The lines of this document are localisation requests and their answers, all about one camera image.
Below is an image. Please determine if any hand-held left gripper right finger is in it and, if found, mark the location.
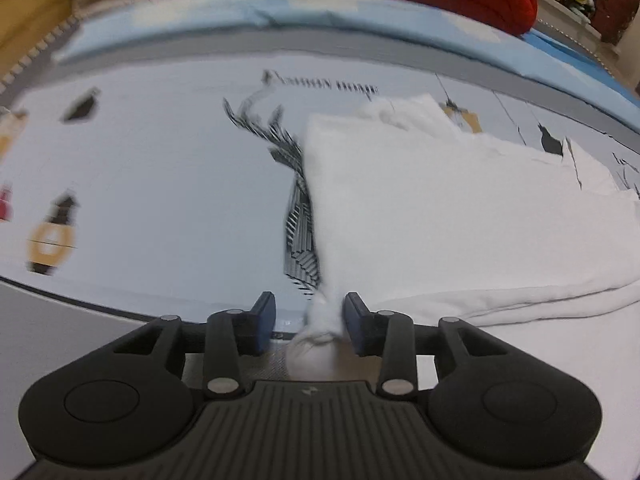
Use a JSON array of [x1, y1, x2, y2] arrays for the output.
[[342, 291, 511, 401]]

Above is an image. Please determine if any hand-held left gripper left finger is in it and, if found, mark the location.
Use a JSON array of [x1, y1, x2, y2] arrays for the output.
[[112, 291, 277, 400]]

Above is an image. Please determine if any white garment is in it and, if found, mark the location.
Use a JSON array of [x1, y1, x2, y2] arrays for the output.
[[287, 92, 640, 466]]

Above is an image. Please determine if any deer printed bed sheet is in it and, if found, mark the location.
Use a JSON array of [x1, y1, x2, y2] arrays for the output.
[[0, 55, 640, 321]]

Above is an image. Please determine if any light blue blanket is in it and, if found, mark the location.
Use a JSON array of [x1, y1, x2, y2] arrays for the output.
[[52, 0, 640, 136]]

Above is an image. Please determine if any dark red pillow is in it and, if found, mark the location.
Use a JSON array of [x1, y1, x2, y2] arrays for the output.
[[587, 0, 640, 46]]

